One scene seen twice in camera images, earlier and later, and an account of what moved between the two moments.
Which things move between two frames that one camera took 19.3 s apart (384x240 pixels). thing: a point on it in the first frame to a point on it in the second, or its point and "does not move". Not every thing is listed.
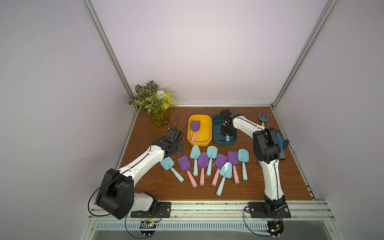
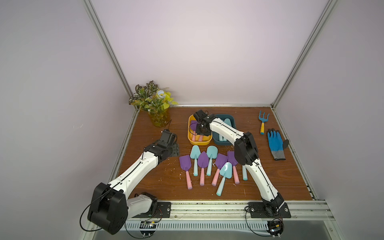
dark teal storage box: x=219 y=139 does not move
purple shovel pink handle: x=195 y=127 does not move
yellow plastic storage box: x=199 y=130 does not move
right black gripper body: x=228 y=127 to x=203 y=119
